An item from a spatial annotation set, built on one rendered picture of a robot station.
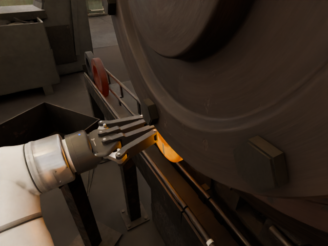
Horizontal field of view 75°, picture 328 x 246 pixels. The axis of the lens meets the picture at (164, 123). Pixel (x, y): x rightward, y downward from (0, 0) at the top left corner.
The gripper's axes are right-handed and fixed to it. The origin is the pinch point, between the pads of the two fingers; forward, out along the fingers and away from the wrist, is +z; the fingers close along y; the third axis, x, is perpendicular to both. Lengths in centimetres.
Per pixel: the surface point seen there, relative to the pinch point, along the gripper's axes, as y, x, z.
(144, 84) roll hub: 15.9, 17.8, -10.8
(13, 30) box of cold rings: -216, -12, -40
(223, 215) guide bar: 17.1, -14.1, 2.7
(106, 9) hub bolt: 9.0, 23.6, -11.3
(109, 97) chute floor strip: -64, -24, 2
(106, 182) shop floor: -65, -84, -12
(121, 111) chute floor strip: -46, -23, 2
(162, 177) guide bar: 2.8, -13.5, -3.4
